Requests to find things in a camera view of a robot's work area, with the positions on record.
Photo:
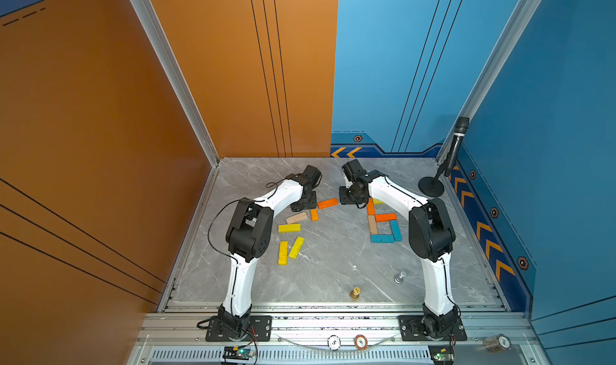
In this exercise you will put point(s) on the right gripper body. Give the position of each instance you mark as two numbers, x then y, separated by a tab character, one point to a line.
349	195

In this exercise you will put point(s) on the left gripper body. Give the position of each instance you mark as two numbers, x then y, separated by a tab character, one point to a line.
310	204

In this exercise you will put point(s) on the light orange block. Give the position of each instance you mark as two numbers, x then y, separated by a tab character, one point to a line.
314	214

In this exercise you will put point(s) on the beige block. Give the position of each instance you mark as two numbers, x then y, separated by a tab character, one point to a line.
372	225
297	218

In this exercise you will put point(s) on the yellow block horizontal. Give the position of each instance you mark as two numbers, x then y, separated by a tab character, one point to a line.
289	228

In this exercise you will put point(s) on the teal block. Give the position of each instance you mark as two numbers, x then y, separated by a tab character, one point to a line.
382	238
395	231

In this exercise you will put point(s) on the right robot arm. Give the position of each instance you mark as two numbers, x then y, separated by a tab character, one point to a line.
430	235

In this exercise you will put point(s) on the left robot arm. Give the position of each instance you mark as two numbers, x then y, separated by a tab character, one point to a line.
248	237

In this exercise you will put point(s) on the yellow block tilted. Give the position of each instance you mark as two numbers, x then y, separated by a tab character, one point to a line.
296	248

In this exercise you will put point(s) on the black microphone on stand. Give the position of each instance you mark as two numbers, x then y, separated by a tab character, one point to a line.
432	186

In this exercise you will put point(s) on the silver weight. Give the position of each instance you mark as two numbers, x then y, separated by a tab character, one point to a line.
399	277

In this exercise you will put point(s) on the brass weight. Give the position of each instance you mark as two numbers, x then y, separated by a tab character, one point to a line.
355	293

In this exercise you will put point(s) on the white round token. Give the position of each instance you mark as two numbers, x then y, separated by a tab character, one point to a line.
334	343

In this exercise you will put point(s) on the copper round token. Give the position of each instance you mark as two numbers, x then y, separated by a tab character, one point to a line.
360	343

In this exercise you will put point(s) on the left green circuit board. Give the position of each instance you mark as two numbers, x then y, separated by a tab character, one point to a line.
238	354

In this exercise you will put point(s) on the green circuit board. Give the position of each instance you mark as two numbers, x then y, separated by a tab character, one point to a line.
238	354
441	355

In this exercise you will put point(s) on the right green circuit board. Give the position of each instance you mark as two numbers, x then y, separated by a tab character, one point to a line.
441	355

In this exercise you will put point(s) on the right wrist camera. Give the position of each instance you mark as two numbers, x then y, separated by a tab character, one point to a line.
353	170

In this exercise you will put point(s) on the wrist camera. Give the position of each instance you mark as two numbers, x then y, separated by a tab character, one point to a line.
312	175
353	170

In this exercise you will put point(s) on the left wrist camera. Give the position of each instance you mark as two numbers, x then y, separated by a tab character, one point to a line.
312	175

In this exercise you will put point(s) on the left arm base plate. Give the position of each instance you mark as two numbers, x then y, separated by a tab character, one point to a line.
260	326

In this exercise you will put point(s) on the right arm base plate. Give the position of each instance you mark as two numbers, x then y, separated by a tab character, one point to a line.
411	328

